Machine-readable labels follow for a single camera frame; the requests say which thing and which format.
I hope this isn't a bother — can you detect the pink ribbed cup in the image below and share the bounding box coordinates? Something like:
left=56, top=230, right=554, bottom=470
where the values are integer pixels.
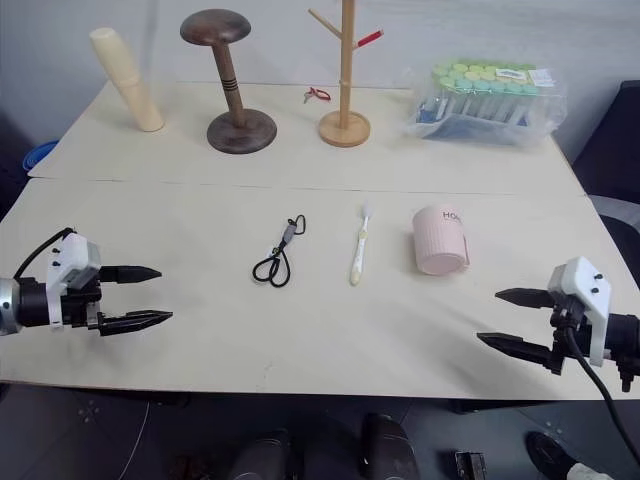
left=411, top=206, right=472, bottom=276

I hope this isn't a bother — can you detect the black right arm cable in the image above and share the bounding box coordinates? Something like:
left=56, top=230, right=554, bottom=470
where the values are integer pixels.
left=563, top=319, right=640, bottom=454

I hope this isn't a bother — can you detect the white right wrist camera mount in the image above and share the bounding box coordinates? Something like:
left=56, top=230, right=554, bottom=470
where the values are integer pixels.
left=547, top=256, right=614, bottom=367

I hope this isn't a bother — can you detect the cream white toothbrush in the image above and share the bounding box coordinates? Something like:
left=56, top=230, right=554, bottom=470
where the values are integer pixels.
left=348, top=201, right=376, bottom=287

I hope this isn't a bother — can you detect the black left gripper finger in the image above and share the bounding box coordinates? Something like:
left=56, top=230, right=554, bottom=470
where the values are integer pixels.
left=95, top=310, right=174, bottom=338
left=99, top=264, right=163, bottom=286

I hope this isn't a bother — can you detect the black chair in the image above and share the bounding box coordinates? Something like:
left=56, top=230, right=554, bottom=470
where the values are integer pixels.
left=569, top=79, right=640, bottom=206

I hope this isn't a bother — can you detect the dark wooden hat stand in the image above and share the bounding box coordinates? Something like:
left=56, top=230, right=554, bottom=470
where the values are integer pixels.
left=179, top=8, right=278, bottom=153

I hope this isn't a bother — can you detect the cream cylindrical vase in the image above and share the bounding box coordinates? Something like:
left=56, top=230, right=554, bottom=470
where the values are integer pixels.
left=89, top=27, right=167, bottom=133

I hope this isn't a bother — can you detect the plastic bag of capped tubes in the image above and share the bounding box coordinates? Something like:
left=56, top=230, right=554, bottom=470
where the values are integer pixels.
left=401, top=58, right=570, bottom=152

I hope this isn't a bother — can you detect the light wooden tree rack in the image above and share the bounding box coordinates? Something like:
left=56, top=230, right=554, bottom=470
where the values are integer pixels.
left=307, top=0, right=374, bottom=148

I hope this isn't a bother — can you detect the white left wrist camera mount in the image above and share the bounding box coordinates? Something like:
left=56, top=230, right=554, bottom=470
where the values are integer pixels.
left=45, top=232, right=103, bottom=331

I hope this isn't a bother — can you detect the black hair tie with tag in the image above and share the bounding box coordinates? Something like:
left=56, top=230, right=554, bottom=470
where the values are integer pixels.
left=251, top=214, right=308, bottom=289

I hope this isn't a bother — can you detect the small black box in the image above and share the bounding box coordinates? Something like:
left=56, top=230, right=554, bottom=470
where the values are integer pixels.
left=453, top=449, right=487, bottom=480

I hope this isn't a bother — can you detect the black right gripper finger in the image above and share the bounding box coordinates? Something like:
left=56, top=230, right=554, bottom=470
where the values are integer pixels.
left=476, top=332, right=556, bottom=370
left=494, top=287, right=553, bottom=310

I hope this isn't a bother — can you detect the black shoe with white sock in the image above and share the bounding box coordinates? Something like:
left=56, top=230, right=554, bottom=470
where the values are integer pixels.
left=524, top=431, right=604, bottom=480

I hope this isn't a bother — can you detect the blue round basin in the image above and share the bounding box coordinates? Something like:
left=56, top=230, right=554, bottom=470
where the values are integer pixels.
left=21, top=140, right=61, bottom=174

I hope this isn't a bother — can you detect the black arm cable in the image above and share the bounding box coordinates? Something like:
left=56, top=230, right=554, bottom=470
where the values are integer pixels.
left=13, top=227, right=76, bottom=281
left=563, top=319, right=640, bottom=454

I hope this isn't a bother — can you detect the red band on rack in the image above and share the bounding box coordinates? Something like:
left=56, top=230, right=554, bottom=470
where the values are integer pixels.
left=356, top=29, right=386, bottom=50

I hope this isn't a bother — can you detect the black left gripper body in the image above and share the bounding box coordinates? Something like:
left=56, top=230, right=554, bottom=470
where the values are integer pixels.
left=58, top=269, right=105, bottom=331

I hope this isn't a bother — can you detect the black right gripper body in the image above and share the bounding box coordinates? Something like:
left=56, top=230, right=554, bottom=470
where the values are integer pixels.
left=548, top=293, right=592, bottom=375

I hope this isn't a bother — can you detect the small red grey clip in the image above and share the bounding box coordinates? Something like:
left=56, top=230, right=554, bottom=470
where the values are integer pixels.
left=300, top=86, right=333, bottom=105

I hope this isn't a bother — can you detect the dark rounded shape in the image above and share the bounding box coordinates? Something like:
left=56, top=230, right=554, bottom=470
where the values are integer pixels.
left=359, top=412, right=422, bottom=480
left=233, top=427, right=294, bottom=480

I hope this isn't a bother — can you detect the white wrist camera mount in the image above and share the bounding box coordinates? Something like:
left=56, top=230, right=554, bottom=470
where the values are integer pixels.
left=45, top=232, right=103, bottom=331
left=547, top=256, right=614, bottom=367

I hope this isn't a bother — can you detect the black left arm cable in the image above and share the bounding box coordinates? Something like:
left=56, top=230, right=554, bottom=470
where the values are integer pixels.
left=13, top=227, right=76, bottom=281

